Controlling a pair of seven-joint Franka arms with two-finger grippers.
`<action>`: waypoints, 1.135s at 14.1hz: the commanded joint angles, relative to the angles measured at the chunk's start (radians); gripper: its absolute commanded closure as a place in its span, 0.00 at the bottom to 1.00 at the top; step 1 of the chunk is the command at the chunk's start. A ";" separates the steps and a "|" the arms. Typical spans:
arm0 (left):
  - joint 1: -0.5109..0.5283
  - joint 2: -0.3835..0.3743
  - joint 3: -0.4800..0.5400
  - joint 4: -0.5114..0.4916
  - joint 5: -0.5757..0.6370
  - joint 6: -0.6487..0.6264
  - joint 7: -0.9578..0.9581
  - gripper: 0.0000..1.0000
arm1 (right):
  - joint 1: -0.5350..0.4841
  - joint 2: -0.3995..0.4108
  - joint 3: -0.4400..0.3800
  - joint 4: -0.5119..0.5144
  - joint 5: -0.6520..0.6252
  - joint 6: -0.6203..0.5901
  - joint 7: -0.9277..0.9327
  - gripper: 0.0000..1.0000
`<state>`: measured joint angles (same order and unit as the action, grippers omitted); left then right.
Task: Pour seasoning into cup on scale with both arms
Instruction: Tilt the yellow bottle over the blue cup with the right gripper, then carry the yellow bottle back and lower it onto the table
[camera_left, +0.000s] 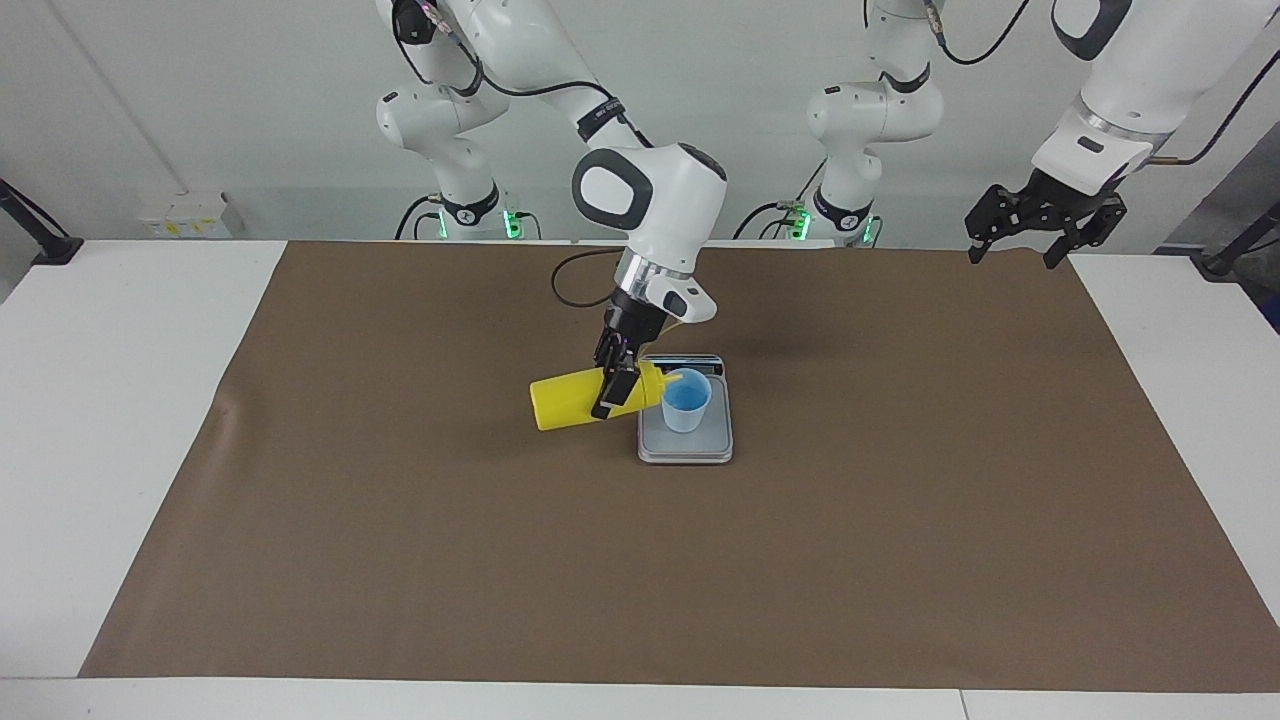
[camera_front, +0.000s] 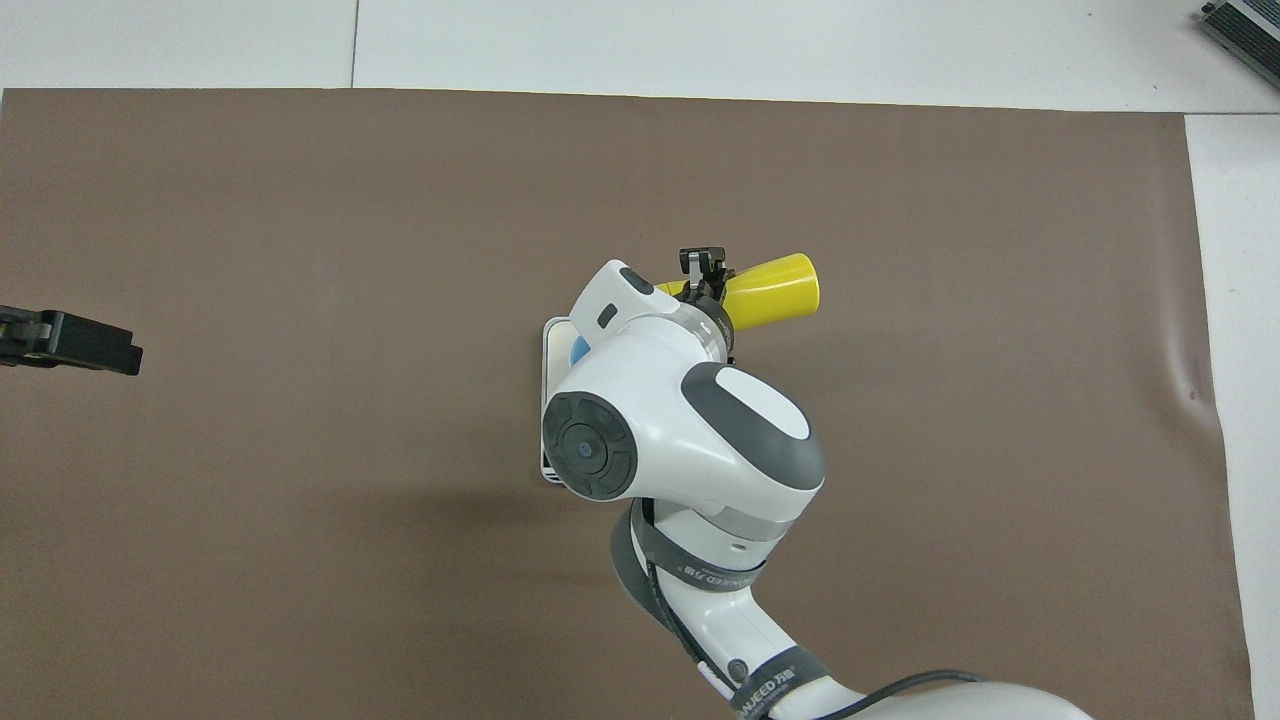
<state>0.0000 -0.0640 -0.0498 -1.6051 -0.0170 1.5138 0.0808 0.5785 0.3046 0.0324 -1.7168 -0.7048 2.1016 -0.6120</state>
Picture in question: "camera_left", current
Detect black velcro cable strap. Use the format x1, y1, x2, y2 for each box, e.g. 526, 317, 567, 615
880, 62, 933, 97
577, 98, 627, 142

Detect black clamp stand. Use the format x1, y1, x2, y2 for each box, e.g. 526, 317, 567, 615
0, 178, 84, 266
1190, 205, 1280, 281

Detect light blue plastic cup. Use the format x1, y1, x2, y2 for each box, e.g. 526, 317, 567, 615
661, 368, 713, 434

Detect yellow squeeze bottle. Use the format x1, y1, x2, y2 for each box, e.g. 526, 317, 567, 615
530, 362, 686, 433

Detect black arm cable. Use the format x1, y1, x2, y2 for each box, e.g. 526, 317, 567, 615
925, 0, 1280, 166
395, 0, 651, 308

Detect black base power cable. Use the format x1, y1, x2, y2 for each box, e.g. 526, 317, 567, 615
733, 155, 831, 241
395, 193, 446, 241

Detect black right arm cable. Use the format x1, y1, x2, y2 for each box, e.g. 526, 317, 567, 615
395, 0, 651, 308

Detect silver digital kitchen scale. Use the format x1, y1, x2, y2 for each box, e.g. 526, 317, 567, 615
637, 353, 734, 466

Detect brown table mat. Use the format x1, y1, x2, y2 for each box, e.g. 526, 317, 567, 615
78, 240, 1280, 693

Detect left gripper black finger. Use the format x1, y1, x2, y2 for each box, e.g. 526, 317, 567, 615
1043, 193, 1129, 271
965, 183, 1023, 266

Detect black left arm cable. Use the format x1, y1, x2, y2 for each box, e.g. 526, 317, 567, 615
925, 0, 1280, 166

